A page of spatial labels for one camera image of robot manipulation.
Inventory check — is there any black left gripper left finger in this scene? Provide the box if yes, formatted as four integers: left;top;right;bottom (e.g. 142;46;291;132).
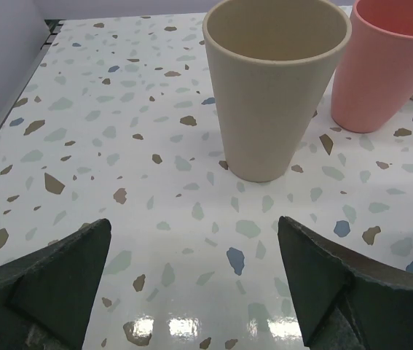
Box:
0;219;111;349

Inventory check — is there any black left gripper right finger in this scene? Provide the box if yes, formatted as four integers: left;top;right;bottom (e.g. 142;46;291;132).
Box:
278;217;413;349

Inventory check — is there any beige plastic cup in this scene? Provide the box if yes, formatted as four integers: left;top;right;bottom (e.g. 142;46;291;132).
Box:
202;0;352;182

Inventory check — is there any pink plastic cup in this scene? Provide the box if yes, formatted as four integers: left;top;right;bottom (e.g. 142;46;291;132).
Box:
331;0;413;133

